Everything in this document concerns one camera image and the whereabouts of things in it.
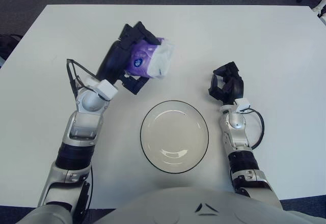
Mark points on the purple tissue paper pack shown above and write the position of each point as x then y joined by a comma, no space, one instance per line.
150,58

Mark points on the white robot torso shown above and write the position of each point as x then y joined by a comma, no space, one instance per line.
165,206

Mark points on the white plate with black rim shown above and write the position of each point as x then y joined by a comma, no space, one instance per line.
174,137

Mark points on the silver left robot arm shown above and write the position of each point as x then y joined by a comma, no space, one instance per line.
76,137

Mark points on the white neighbouring table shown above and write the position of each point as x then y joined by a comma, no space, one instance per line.
323,20

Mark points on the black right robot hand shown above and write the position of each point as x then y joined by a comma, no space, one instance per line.
235,86

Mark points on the person leg with white sock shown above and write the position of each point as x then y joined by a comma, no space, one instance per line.
321,6

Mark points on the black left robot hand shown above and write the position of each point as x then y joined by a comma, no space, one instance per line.
114,58

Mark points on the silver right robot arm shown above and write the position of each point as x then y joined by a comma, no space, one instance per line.
242,163

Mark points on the black bag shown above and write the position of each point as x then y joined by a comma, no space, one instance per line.
7,43

